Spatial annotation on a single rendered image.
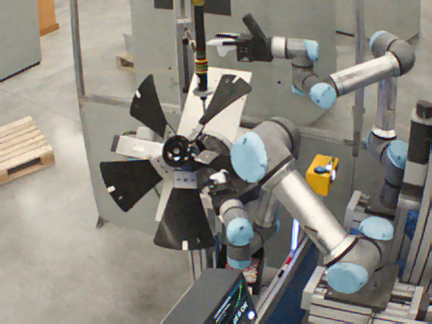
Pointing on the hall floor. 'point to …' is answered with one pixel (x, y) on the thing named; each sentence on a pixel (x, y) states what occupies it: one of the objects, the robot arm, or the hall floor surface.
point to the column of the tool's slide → (182, 55)
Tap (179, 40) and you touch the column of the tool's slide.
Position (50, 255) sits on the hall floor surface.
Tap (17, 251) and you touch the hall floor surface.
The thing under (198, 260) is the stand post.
